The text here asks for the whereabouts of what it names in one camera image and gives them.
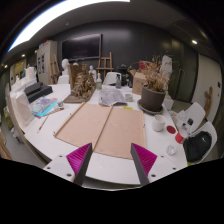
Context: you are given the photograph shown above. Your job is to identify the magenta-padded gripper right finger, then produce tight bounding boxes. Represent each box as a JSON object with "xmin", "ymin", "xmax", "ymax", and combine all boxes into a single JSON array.
[{"xmin": 130, "ymin": 142, "xmax": 179, "ymax": 187}]

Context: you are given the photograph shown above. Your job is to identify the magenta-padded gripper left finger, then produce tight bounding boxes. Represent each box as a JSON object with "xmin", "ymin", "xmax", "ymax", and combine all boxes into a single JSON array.
[{"xmin": 43, "ymin": 142, "xmax": 94, "ymax": 187}]

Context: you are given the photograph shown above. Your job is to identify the brown cardboard board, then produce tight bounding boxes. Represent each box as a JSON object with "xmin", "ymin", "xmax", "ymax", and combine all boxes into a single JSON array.
[
  {"xmin": 53, "ymin": 102, "xmax": 114, "ymax": 149},
  {"xmin": 94, "ymin": 106, "xmax": 147, "ymax": 160}
]

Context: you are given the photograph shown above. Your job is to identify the white cup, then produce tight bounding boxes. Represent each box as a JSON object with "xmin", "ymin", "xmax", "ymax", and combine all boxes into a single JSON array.
[{"xmin": 151, "ymin": 114, "xmax": 167, "ymax": 133}]

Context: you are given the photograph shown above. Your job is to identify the flat round red coaster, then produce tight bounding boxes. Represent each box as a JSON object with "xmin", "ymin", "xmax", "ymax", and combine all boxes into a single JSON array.
[{"xmin": 166, "ymin": 124, "xmax": 177, "ymax": 135}]

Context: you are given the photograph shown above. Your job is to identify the grey plant saucer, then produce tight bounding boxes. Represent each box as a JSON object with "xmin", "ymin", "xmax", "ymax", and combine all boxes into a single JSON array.
[{"xmin": 136, "ymin": 98, "xmax": 165, "ymax": 116}]

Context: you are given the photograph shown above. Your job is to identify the dark pot with dried plant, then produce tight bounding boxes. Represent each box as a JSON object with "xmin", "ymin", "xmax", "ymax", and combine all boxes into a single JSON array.
[{"xmin": 139, "ymin": 56, "xmax": 171, "ymax": 113}]

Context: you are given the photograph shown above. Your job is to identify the colourful printed papers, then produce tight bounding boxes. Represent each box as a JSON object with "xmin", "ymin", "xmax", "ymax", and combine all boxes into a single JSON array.
[{"xmin": 31, "ymin": 96, "xmax": 63, "ymax": 118}]

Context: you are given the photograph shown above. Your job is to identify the white plastic chair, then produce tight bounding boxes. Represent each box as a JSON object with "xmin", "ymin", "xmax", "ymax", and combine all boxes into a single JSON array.
[
  {"xmin": 176, "ymin": 101, "xmax": 207, "ymax": 134},
  {"xmin": 186, "ymin": 121, "xmax": 218, "ymax": 165},
  {"xmin": 103, "ymin": 71, "xmax": 123, "ymax": 86}
]

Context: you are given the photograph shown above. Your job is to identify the plastic-wrapped newspaper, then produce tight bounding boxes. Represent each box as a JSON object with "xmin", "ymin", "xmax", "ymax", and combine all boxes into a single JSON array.
[{"xmin": 98, "ymin": 87, "xmax": 128, "ymax": 107}]

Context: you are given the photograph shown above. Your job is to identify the carved wooden sculpture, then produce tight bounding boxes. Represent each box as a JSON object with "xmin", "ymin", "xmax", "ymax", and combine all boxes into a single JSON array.
[{"xmin": 63, "ymin": 71, "xmax": 98, "ymax": 104}]

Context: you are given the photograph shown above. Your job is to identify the cardboard box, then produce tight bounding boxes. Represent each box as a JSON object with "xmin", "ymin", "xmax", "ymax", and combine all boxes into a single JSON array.
[{"xmin": 129, "ymin": 68, "xmax": 148, "ymax": 96}]

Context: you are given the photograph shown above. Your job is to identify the black flat boxes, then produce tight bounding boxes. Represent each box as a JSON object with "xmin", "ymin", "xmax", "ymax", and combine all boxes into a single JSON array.
[{"xmin": 23, "ymin": 82, "xmax": 54, "ymax": 104}]

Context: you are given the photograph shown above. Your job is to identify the grey spray bottle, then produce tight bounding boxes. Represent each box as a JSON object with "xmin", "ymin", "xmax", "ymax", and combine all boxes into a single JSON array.
[{"xmin": 115, "ymin": 73, "xmax": 122, "ymax": 89}]

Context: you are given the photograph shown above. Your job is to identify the wooden figure sculpture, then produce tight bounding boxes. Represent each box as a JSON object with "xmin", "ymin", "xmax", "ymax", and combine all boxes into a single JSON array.
[{"xmin": 203, "ymin": 86, "xmax": 214, "ymax": 118}]

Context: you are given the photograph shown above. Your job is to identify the small white figurine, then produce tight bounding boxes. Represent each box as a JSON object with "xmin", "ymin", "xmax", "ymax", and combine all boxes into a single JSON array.
[{"xmin": 89, "ymin": 64, "xmax": 98, "ymax": 83}]

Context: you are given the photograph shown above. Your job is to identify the white plaster bust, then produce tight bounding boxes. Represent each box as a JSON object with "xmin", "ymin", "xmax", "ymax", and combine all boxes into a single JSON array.
[{"xmin": 60, "ymin": 58, "xmax": 71, "ymax": 77}]

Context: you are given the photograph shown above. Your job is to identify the wooden easel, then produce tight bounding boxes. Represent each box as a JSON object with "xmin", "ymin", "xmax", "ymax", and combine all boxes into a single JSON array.
[{"xmin": 96, "ymin": 51, "xmax": 114, "ymax": 81}]

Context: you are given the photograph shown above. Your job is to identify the white cabinet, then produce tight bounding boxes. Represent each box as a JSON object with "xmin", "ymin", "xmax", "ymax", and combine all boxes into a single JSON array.
[{"xmin": 36, "ymin": 40, "xmax": 58, "ymax": 84}]

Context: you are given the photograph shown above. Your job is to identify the black wall screen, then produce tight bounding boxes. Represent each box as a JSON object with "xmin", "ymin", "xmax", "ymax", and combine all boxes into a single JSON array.
[{"xmin": 60, "ymin": 33, "xmax": 103, "ymax": 62}]

